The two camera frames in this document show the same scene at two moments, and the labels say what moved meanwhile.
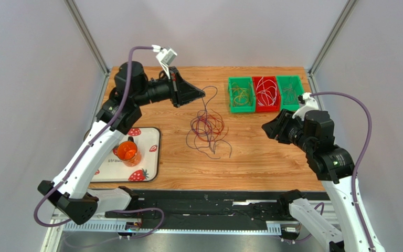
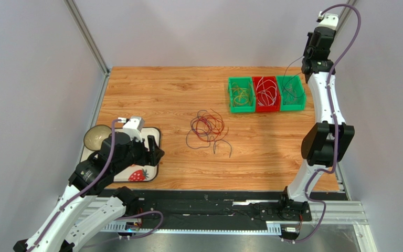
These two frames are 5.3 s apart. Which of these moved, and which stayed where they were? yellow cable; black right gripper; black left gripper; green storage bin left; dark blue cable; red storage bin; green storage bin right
Moved: dark blue cable; black left gripper; black right gripper
Stayed: green storage bin right; red storage bin; green storage bin left; yellow cable
